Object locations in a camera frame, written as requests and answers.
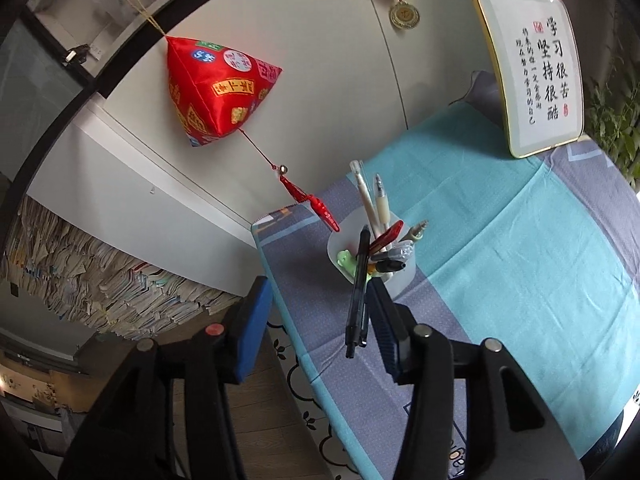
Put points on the long black pen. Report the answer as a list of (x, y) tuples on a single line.
[(359, 280)]

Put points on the green highlighter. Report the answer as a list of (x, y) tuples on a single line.
[(346, 260)]

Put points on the blue and grey tablecloth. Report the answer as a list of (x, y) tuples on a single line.
[(500, 260)]

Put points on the translucent pen cup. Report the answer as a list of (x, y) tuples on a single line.
[(400, 285)]

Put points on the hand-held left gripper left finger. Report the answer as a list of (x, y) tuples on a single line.
[(252, 330)]

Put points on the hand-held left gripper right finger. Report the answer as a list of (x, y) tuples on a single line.
[(385, 325)]

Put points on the red pyramid hanging ornament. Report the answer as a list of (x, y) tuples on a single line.
[(215, 90)]

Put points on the white and green pen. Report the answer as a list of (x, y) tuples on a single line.
[(417, 230)]

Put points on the green leafy plant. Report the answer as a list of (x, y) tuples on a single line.
[(615, 125)]

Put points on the dark glass cabinet door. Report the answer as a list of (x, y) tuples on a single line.
[(35, 85)]

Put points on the huge pile of papers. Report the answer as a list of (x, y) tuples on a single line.
[(100, 280)]

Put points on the red pen with clear barrel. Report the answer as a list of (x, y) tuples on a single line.
[(390, 232)]

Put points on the thin black pen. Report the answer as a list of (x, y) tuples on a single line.
[(365, 332)]

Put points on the white patterned table cover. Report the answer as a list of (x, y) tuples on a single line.
[(310, 410)]

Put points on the framed calligraphy board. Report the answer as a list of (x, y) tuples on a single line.
[(510, 25)]

